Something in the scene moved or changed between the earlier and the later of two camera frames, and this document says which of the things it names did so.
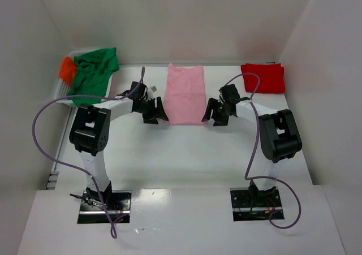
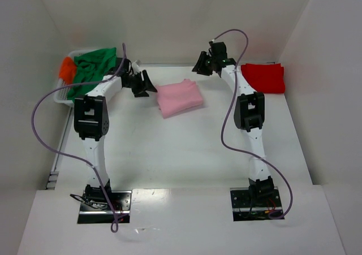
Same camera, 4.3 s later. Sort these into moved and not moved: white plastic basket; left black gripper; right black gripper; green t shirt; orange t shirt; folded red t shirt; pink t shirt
Moved: pink t shirt; right black gripper; left black gripper
Not moved: white plastic basket; orange t shirt; folded red t shirt; green t shirt
